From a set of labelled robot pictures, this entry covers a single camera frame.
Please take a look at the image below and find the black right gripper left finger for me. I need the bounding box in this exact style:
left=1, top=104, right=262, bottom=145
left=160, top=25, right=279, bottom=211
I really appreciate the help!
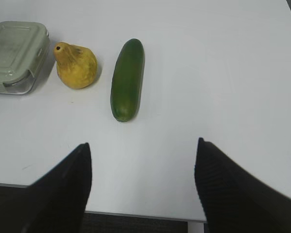
left=0, top=143, right=92, bottom=233

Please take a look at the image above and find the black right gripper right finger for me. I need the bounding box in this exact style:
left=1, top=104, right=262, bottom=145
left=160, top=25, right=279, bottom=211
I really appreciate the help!
left=194, top=137, right=291, bottom=233

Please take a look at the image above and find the yellow pear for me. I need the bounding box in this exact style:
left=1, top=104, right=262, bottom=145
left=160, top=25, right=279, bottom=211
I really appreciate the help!
left=53, top=42, right=98, bottom=89

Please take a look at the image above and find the green cucumber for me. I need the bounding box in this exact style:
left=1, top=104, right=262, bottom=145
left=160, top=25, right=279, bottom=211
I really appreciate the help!
left=110, top=38, right=145, bottom=122

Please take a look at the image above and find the green lidded lunch box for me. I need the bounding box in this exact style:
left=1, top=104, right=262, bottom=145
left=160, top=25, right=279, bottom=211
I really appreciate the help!
left=0, top=21, right=50, bottom=95

